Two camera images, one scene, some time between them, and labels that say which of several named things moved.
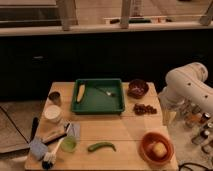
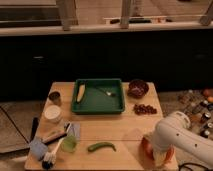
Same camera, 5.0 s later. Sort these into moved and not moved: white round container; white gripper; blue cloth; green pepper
Moved: white gripper
Not moved: white round container; blue cloth; green pepper
